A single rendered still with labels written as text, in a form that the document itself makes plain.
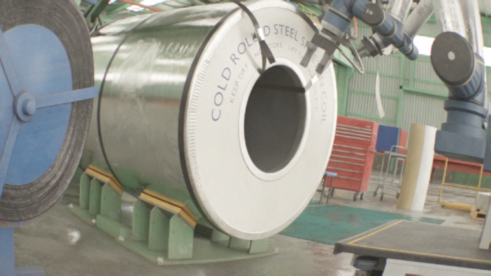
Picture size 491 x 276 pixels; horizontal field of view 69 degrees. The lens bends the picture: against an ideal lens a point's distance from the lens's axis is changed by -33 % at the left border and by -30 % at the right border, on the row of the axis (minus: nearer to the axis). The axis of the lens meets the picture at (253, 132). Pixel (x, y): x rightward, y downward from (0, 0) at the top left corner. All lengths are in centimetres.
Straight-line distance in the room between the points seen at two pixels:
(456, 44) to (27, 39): 131
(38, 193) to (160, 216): 132
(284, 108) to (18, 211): 192
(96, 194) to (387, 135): 933
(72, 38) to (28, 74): 18
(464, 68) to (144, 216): 180
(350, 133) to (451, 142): 591
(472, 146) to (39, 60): 148
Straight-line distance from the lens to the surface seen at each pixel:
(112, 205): 274
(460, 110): 173
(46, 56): 110
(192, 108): 192
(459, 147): 169
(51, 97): 111
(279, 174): 244
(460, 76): 147
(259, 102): 274
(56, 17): 111
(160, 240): 239
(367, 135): 745
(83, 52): 119
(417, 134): 694
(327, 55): 196
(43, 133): 112
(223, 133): 208
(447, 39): 151
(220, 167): 209
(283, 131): 264
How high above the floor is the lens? 66
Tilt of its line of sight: 1 degrees up
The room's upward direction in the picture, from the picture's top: 10 degrees clockwise
